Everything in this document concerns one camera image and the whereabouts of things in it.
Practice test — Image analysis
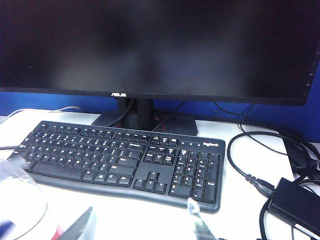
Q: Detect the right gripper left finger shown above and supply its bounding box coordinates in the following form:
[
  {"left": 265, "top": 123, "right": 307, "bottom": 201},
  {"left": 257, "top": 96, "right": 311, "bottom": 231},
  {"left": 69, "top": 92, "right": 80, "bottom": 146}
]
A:
[{"left": 56, "top": 206, "right": 94, "bottom": 240}]

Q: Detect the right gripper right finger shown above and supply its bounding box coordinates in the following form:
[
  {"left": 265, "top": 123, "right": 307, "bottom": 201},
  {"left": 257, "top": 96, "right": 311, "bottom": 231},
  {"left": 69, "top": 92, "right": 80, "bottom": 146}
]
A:
[{"left": 186, "top": 197, "right": 216, "bottom": 240}]

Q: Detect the clear water bottle red label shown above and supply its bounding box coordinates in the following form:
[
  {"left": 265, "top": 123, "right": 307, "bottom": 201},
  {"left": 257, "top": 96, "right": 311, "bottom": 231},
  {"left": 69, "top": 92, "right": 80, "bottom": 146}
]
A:
[{"left": 0, "top": 157, "right": 49, "bottom": 240}]

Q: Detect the black Logitech keyboard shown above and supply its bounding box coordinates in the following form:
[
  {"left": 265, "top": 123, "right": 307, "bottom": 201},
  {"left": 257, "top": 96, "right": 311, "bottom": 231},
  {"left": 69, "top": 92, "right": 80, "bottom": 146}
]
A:
[{"left": 7, "top": 120, "right": 227, "bottom": 214}]

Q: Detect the black ASUS monitor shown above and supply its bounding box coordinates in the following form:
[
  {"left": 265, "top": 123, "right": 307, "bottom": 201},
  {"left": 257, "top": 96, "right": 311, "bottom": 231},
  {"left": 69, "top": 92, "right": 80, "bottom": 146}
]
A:
[{"left": 0, "top": 0, "right": 320, "bottom": 137}]

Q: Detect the thick black power cable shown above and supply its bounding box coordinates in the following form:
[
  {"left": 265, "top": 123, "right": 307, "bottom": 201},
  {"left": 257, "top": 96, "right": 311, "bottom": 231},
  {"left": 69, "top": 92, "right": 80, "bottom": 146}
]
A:
[{"left": 226, "top": 131, "right": 320, "bottom": 199}]

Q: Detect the thin black monitor cable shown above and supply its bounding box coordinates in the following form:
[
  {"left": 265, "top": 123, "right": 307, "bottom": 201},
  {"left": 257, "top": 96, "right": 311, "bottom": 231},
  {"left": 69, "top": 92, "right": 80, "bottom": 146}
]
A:
[{"left": 214, "top": 101, "right": 291, "bottom": 157}]

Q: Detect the thick black monitor stand cable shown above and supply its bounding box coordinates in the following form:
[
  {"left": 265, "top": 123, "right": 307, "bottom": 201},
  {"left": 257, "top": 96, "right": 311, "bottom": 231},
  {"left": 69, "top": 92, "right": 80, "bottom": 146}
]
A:
[{"left": 109, "top": 98, "right": 134, "bottom": 128}]

